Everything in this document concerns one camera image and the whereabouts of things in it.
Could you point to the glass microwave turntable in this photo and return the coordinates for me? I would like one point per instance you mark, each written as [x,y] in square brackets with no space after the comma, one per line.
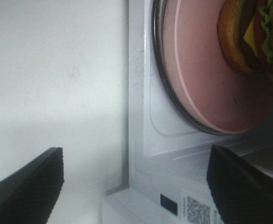
[157,20]

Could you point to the burger with lettuce and cheese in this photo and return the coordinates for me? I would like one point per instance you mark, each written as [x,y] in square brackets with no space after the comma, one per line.
[245,35]

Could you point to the white warning label sticker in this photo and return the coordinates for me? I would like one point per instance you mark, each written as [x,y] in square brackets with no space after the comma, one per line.
[197,209]

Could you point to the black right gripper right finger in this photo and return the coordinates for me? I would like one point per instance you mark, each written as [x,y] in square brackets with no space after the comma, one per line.
[241,193]

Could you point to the white microwave oven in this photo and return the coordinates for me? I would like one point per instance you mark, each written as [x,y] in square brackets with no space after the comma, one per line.
[166,153]

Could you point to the pink round plate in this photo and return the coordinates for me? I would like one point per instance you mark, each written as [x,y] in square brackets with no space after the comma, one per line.
[212,92]

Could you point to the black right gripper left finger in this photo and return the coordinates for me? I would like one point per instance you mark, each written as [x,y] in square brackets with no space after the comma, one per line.
[29,195]

